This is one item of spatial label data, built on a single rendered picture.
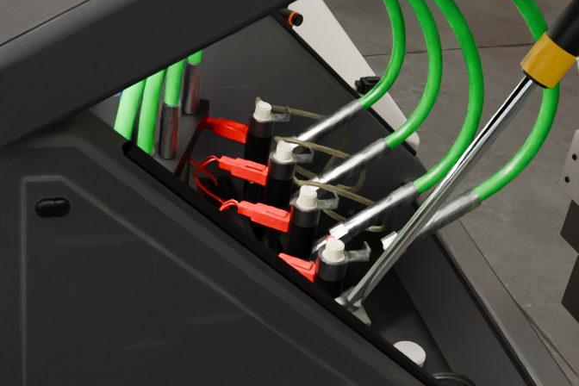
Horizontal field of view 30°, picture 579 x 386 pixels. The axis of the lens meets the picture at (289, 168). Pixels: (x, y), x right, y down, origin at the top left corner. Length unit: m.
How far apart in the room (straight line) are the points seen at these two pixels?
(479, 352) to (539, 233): 1.86
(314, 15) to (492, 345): 0.67
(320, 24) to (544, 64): 1.14
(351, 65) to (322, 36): 0.09
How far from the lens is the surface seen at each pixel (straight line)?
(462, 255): 1.25
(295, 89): 1.24
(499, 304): 1.20
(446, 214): 0.98
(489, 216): 3.07
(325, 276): 0.97
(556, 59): 0.50
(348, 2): 4.15
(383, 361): 0.56
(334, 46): 1.57
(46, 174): 0.43
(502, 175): 0.98
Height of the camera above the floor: 1.67
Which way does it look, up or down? 33 degrees down
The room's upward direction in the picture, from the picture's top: 9 degrees clockwise
